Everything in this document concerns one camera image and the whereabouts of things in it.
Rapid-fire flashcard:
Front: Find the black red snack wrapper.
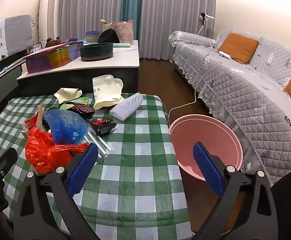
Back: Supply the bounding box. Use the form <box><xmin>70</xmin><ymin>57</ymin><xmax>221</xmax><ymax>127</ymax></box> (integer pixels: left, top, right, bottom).
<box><xmin>89</xmin><ymin>118</ymin><xmax>117</xmax><ymax>136</ymax></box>

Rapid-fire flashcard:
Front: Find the white standing air conditioner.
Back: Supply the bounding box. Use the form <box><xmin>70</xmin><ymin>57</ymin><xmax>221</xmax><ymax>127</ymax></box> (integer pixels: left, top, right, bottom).
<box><xmin>39</xmin><ymin>0</ymin><xmax>61</xmax><ymax>48</ymax></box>

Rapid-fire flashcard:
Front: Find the grey curtain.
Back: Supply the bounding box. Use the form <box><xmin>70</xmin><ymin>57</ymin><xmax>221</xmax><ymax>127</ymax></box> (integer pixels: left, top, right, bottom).
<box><xmin>60</xmin><ymin>0</ymin><xmax>124</xmax><ymax>40</ymax></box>
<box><xmin>138</xmin><ymin>0</ymin><xmax>216</xmax><ymax>60</ymax></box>

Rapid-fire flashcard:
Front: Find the cream paper bag green print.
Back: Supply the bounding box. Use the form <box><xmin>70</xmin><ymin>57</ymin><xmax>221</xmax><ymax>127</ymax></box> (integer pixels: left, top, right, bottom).
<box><xmin>92</xmin><ymin>74</ymin><xmax>124</xmax><ymax>110</ymax></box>

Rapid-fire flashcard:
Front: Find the green panda snack packet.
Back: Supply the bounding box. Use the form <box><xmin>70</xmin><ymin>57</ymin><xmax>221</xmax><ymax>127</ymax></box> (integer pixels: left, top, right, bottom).
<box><xmin>60</xmin><ymin>97</ymin><xmax>89</xmax><ymax>111</ymax></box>

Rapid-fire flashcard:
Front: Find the pink fabric bag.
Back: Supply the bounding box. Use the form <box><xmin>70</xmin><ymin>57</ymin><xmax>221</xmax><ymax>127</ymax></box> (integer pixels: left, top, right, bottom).
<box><xmin>105</xmin><ymin>20</ymin><xmax>135</xmax><ymax>44</ymax></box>

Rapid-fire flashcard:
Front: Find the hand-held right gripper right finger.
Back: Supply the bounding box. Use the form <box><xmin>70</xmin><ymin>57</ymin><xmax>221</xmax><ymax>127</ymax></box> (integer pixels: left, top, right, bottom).
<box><xmin>193</xmin><ymin>141</ymin><xmax>278</xmax><ymax>240</ymax></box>

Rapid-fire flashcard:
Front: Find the dark media cabinet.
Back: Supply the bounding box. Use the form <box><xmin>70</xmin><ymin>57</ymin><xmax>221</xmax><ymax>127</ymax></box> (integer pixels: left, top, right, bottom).
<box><xmin>0</xmin><ymin>52</ymin><xmax>27</xmax><ymax>108</ymax></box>

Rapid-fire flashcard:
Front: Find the pink plastic basin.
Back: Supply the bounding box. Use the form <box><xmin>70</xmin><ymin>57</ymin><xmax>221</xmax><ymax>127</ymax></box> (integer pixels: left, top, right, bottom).
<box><xmin>169</xmin><ymin>114</ymin><xmax>243</xmax><ymax>182</ymax></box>

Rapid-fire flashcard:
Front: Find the grey printed dust cover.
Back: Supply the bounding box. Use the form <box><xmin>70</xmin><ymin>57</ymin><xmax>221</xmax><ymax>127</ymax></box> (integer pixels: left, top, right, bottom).
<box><xmin>0</xmin><ymin>14</ymin><xmax>34</xmax><ymax>68</ymax></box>

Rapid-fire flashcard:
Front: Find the maroon foil wrapper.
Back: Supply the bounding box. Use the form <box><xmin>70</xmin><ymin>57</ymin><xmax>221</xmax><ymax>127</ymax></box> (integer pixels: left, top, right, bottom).
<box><xmin>72</xmin><ymin>102</ymin><xmax>95</xmax><ymax>119</ymax></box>

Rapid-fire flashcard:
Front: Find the clear plastic wrapper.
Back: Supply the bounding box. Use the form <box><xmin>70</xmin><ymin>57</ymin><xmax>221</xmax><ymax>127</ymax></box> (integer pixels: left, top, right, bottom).
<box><xmin>87</xmin><ymin>126</ymin><xmax>114</xmax><ymax>159</ymax></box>

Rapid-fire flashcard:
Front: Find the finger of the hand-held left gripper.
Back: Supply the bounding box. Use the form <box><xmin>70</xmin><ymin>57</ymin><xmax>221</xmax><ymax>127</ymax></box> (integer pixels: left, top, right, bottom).
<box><xmin>0</xmin><ymin>147</ymin><xmax>18</xmax><ymax>215</ymax></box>

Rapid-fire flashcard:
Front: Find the teal curtain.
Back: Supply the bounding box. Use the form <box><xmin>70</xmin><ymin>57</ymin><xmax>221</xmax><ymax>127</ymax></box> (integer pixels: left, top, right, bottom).
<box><xmin>121</xmin><ymin>0</ymin><xmax>144</xmax><ymax>40</ymax></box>

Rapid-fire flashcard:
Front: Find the green checked tablecloth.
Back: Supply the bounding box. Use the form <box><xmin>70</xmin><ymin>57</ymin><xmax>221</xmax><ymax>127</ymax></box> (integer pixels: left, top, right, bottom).
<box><xmin>0</xmin><ymin>94</ymin><xmax>193</xmax><ymax>240</ymax></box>

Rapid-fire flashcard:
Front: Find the dark green round bowl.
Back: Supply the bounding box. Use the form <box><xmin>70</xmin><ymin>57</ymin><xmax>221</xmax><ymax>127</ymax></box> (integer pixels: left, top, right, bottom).
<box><xmin>80</xmin><ymin>42</ymin><xmax>114</xmax><ymax>62</ymax></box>

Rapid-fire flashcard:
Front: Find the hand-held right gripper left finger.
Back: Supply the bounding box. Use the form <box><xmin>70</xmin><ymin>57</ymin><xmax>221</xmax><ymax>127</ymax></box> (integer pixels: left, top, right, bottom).
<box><xmin>13</xmin><ymin>142</ymin><xmax>99</xmax><ymax>240</ymax></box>

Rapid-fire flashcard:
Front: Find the grey quilted sofa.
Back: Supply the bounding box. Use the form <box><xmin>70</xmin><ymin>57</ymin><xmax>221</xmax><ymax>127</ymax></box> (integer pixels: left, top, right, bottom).
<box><xmin>169</xmin><ymin>29</ymin><xmax>291</xmax><ymax>188</ymax></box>

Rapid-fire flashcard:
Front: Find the white floor lamp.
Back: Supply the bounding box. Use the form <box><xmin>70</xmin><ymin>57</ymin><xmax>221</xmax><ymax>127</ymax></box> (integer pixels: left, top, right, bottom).
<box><xmin>198</xmin><ymin>12</ymin><xmax>214</xmax><ymax>35</ymax></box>

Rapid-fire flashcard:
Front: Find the blue plastic bag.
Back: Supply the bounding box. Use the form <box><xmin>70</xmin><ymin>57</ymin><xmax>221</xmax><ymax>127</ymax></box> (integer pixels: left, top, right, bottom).
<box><xmin>44</xmin><ymin>109</ymin><xmax>89</xmax><ymax>145</ymax></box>

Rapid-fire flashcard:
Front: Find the stack of coloured bowls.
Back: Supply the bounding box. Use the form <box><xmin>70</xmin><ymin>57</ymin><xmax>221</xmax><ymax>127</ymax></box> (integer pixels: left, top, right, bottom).
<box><xmin>85</xmin><ymin>31</ymin><xmax>101</xmax><ymax>43</ymax></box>

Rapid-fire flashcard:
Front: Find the white top coffee table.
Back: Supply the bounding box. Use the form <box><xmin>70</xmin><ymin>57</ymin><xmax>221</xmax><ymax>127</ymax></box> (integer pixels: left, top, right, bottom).
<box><xmin>17</xmin><ymin>40</ymin><xmax>139</xmax><ymax>100</ymax></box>

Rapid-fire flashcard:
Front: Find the white foam net sleeve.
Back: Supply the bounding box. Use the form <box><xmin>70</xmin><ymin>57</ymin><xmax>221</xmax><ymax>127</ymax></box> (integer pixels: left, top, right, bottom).
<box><xmin>109</xmin><ymin>92</ymin><xmax>144</xmax><ymax>120</ymax></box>

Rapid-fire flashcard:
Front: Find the black hat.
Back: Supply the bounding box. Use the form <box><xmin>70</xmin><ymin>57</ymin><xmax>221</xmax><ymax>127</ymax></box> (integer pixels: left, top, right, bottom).
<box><xmin>98</xmin><ymin>29</ymin><xmax>120</xmax><ymax>44</ymax></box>

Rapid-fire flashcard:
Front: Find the colourful gift box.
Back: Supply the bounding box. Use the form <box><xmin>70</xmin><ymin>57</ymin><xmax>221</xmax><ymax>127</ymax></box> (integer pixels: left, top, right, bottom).
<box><xmin>23</xmin><ymin>41</ymin><xmax>84</xmax><ymax>74</ymax></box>

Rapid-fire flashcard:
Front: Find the brown figurine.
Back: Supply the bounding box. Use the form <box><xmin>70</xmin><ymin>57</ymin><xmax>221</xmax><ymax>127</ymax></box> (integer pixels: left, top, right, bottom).
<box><xmin>45</xmin><ymin>36</ymin><xmax>62</xmax><ymax>48</ymax></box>

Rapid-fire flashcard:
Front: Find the red plastic bag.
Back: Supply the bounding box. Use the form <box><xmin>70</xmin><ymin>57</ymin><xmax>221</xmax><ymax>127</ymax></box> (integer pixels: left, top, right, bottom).
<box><xmin>25</xmin><ymin>127</ymin><xmax>89</xmax><ymax>174</ymax></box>

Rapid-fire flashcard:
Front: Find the torn red paper carton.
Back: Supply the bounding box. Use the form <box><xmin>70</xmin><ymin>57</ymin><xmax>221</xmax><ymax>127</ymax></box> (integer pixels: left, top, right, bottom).
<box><xmin>20</xmin><ymin>102</ymin><xmax>48</xmax><ymax>139</ymax></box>

